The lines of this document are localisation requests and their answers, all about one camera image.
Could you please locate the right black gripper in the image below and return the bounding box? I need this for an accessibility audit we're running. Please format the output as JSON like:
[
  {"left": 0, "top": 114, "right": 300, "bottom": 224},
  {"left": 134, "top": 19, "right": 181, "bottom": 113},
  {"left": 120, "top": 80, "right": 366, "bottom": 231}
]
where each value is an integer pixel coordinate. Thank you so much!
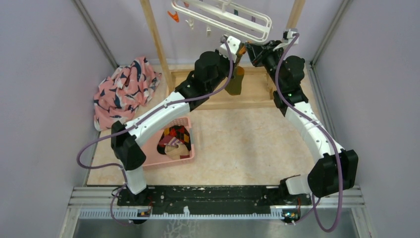
[{"left": 246, "top": 41, "right": 285, "bottom": 90}]

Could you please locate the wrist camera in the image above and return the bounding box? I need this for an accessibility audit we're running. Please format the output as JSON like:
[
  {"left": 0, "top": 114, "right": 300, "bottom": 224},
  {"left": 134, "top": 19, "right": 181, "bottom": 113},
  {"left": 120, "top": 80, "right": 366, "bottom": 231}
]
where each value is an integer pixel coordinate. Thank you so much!
[
  {"left": 218, "top": 35, "right": 244, "bottom": 62},
  {"left": 273, "top": 28, "right": 299, "bottom": 51}
]

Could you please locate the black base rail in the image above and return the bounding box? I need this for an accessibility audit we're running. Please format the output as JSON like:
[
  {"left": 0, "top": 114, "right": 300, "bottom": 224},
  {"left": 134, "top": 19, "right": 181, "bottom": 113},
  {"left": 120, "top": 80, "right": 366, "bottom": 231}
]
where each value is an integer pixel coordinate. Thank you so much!
[{"left": 78, "top": 184, "right": 313, "bottom": 225}]

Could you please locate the pink plastic basket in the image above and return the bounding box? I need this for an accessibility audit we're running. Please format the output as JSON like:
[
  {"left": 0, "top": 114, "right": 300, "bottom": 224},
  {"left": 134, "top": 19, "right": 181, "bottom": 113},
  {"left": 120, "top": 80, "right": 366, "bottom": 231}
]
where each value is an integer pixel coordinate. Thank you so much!
[{"left": 141, "top": 117, "right": 195, "bottom": 170}]

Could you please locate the green striped sock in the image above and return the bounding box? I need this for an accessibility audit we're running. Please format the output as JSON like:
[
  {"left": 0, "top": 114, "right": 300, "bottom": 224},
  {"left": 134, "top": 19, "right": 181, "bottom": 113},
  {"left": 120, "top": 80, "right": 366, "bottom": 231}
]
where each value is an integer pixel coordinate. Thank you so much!
[{"left": 225, "top": 66, "right": 245, "bottom": 96}]

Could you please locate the pink patterned cloth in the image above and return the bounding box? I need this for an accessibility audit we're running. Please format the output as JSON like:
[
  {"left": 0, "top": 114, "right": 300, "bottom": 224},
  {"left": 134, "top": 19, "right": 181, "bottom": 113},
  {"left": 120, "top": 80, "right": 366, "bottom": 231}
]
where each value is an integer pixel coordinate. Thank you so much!
[{"left": 93, "top": 57, "right": 162, "bottom": 131}]

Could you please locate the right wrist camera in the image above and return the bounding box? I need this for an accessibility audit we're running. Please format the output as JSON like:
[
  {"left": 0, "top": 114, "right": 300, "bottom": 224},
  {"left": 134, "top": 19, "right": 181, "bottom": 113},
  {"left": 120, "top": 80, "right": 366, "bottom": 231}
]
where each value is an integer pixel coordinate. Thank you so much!
[{"left": 273, "top": 28, "right": 299, "bottom": 51}]

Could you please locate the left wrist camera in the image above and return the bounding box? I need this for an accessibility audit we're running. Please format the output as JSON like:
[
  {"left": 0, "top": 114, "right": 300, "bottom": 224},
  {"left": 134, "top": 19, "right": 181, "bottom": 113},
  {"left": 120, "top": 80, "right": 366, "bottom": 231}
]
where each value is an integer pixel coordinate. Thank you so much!
[{"left": 218, "top": 35, "right": 244, "bottom": 62}]

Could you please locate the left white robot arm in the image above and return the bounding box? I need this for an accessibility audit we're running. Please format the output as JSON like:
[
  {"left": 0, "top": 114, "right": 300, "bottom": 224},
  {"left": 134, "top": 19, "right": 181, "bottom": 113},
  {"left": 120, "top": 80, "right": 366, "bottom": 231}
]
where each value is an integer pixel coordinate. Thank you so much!
[{"left": 111, "top": 50, "right": 237, "bottom": 205}]

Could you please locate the beige purple sock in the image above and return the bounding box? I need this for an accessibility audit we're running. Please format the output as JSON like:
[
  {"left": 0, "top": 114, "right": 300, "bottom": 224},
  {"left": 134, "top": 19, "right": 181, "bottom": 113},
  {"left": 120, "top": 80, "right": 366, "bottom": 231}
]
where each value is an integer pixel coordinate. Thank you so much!
[{"left": 159, "top": 136, "right": 190, "bottom": 160}]

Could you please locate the orange clothes clip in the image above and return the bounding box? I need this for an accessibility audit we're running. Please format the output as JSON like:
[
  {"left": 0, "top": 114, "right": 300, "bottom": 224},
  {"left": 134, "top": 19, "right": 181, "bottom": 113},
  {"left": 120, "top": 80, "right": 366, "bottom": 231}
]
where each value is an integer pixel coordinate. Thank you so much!
[{"left": 237, "top": 45, "right": 247, "bottom": 56}]

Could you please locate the white plastic clip hanger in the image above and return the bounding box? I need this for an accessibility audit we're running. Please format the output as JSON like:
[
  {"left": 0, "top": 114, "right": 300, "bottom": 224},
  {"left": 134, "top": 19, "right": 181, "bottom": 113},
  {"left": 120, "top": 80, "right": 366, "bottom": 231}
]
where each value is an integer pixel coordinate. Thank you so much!
[{"left": 171, "top": 0, "right": 272, "bottom": 43}]

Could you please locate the argyle patterned sock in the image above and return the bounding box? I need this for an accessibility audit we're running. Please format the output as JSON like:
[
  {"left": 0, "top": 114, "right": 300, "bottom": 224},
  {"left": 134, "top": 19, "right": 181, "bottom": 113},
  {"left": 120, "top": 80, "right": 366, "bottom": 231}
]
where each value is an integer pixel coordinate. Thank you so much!
[{"left": 157, "top": 125, "right": 192, "bottom": 154}]

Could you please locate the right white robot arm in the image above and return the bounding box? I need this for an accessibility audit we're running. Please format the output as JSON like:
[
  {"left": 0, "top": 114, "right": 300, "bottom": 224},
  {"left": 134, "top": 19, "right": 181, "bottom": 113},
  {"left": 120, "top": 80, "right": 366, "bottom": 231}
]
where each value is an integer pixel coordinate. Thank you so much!
[{"left": 245, "top": 41, "right": 359, "bottom": 204}]

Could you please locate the wooden hanger stand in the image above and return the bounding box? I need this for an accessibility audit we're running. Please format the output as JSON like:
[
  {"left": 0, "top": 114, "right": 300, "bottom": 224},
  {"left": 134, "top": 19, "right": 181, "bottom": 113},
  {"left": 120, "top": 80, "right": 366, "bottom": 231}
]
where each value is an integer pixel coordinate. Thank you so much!
[{"left": 141, "top": 0, "right": 308, "bottom": 112}]

